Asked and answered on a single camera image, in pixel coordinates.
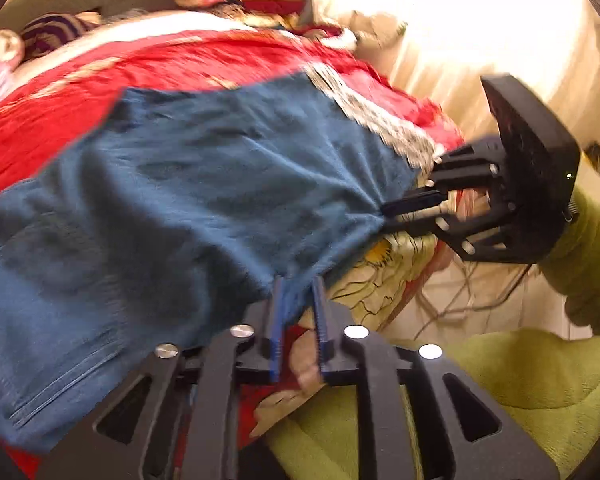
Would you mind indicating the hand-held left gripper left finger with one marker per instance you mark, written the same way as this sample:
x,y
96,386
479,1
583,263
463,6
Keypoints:
x,y
278,322

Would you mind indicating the cream curtain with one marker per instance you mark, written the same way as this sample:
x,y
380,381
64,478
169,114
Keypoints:
x,y
480,25

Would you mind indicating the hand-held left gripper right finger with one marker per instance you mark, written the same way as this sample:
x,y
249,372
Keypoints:
x,y
320,322

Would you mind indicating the blue denim pants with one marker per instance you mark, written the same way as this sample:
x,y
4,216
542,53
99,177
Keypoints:
x,y
180,185

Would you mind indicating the red floral bedspread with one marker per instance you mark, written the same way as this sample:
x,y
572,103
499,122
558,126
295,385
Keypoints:
x,y
155,60

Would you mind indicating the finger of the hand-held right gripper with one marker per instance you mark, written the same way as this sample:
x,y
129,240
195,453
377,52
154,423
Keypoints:
x,y
460,165
460,237

